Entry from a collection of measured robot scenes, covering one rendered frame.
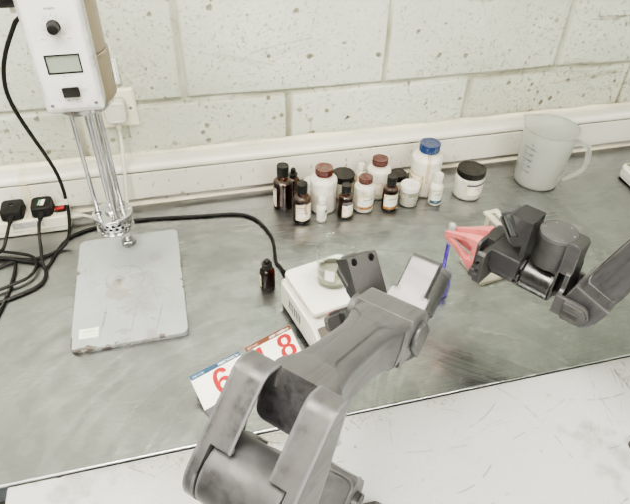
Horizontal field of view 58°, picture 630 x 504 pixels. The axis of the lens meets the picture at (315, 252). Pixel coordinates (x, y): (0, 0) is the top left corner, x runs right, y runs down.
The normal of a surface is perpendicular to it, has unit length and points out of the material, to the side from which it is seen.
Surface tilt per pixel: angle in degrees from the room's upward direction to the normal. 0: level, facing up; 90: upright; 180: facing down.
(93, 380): 0
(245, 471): 14
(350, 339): 23
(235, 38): 90
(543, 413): 0
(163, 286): 0
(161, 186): 90
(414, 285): 32
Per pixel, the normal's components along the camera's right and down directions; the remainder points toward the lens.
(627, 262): -0.73, 0.42
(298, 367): 0.23, -0.91
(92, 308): 0.02, -0.76
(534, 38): 0.25, 0.64
